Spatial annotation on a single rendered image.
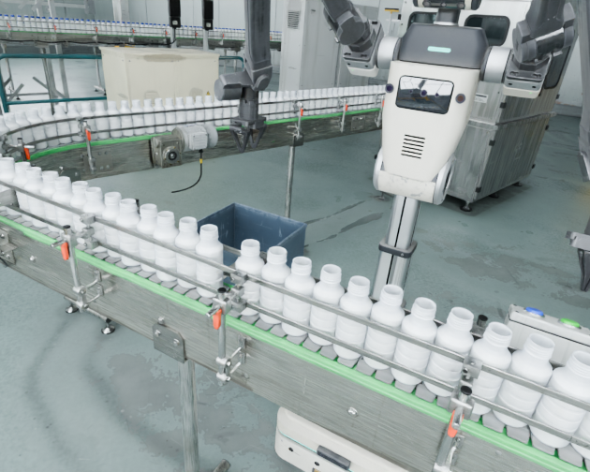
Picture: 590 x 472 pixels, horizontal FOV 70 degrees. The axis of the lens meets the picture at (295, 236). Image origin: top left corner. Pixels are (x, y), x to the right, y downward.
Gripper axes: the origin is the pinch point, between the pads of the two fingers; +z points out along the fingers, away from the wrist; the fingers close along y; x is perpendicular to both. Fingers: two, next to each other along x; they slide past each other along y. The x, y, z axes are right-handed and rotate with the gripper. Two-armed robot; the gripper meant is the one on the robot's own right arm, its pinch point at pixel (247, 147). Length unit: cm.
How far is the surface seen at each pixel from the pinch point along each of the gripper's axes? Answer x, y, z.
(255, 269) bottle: 33, 43, 9
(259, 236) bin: -3.2, -13.8, 37.7
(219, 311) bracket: 32, 53, 14
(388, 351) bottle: 63, 42, 16
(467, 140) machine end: 24, -324, 56
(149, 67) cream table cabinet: -280, -218, 21
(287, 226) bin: 8.3, -14.1, 29.8
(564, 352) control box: 90, 28, 13
